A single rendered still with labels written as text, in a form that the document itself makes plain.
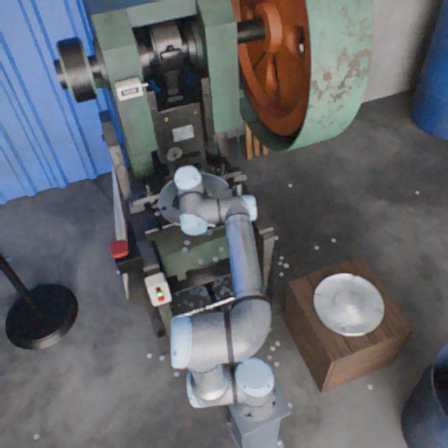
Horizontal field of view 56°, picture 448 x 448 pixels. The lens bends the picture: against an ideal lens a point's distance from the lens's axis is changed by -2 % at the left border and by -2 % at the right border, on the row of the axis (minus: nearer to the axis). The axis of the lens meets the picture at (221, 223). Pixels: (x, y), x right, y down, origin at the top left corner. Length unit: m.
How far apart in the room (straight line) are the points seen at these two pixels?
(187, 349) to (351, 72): 0.82
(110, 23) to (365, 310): 1.42
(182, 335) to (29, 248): 1.96
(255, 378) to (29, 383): 1.29
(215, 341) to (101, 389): 1.28
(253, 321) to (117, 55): 0.79
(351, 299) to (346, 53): 1.06
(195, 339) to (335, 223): 1.79
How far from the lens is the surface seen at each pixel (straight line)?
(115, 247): 1.59
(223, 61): 1.36
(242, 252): 1.09
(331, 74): 1.20
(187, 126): 1.49
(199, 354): 0.97
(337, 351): 1.79
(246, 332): 0.97
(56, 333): 2.36
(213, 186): 1.69
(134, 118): 1.37
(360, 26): 1.21
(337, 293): 1.90
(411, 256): 2.59
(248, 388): 1.35
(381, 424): 2.10
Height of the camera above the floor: 1.95
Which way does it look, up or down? 49 degrees down
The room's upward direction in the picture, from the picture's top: 5 degrees counter-clockwise
